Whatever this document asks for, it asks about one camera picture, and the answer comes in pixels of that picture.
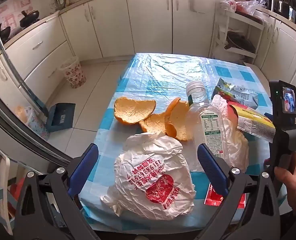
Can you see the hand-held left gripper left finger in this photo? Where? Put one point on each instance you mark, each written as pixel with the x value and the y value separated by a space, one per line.
pixel 85 168

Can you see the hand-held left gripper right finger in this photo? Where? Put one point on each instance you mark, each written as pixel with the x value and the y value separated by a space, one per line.
pixel 211 171

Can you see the yellow snack wrapper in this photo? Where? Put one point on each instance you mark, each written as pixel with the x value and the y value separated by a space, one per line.
pixel 253 125

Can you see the plain white plastic bag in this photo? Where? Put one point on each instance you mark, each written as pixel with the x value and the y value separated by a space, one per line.
pixel 236 145

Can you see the red foil wrapper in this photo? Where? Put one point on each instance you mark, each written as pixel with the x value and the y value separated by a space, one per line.
pixel 238 202

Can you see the clear plastic bottle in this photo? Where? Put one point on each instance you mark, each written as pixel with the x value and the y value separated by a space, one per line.
pixel 208 120

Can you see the orange peel piece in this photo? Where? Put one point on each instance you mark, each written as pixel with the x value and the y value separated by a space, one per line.
pixel 181 120
pixel 130 110
pixel 153 124

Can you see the white paper wrapper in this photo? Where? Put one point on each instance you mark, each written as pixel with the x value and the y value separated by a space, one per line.
pixel 150 170

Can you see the light blue drink carton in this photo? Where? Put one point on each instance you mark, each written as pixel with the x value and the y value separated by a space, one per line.
pixel 238 93

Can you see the floral plastic bag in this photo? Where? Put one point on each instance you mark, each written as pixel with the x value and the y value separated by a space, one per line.
pixel 35 127

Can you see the white tall side cabinets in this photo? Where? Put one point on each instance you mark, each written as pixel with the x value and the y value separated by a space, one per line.
pixel 285 50

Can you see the floral waste basket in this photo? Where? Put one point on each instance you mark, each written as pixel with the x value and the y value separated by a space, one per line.
pixel 74 73

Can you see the blue checkered tablecloth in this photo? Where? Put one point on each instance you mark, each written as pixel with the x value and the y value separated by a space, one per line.
pixel 163 80

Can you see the black frying pan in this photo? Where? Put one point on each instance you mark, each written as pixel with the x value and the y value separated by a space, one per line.
pixel 240 42

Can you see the white storage rack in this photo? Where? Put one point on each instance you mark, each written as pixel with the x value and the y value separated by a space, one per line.
pixel 245 22

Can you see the clear plastic bag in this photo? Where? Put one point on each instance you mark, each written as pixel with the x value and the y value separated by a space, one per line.
pixel 250 3

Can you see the white and red shopping bag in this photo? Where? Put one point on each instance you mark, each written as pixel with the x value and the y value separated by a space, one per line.
pixel 228 1

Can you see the white kitchen base cabinets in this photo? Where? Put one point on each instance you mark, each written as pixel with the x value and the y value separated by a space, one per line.
pixel 148 20

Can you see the white frame shelf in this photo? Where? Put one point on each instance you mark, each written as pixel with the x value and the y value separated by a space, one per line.
pixel 2 195

